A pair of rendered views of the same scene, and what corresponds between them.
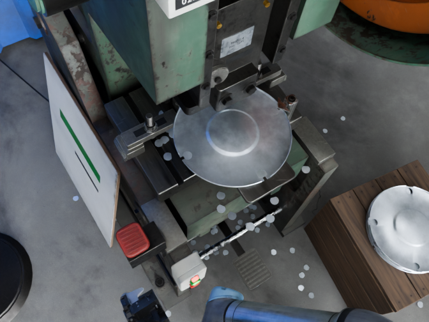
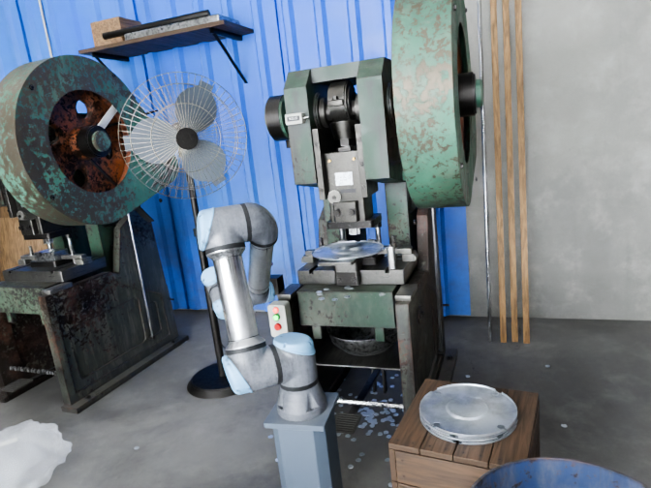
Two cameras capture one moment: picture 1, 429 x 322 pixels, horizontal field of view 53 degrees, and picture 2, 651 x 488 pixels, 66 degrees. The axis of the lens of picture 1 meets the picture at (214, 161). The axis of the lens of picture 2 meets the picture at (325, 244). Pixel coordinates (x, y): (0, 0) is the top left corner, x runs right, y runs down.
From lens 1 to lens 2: 1.83 m
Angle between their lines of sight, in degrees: 66
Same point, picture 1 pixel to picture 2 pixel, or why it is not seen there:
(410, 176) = (516, 396)
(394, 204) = (469, 393)
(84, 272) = (267, 402)
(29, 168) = not seen: hidden behind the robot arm
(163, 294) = not seen: hidden behind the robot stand
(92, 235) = not seen: hidden behind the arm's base
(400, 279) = (418, 432)
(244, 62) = (353, 198)
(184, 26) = (302, 142)
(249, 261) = (348, 417)
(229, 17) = (335, 160)
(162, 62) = (294, 158)
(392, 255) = (425, 411)
